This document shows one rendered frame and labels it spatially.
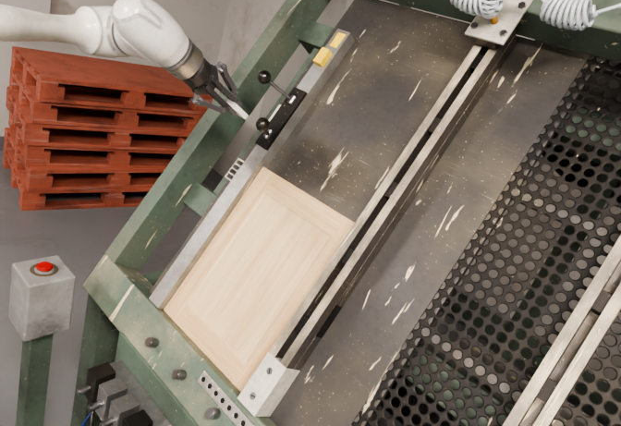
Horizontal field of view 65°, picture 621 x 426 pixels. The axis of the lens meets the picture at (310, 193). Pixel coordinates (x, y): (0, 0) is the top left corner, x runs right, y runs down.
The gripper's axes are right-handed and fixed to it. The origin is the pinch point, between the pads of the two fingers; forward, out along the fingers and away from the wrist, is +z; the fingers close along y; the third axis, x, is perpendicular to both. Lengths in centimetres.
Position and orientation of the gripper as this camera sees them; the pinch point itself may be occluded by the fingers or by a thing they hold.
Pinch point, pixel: (237, 109)
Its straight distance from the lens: 135.5
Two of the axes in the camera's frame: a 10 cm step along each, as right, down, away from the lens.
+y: -5.6, 8.2, -0.8
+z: 4.3, 3.7, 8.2
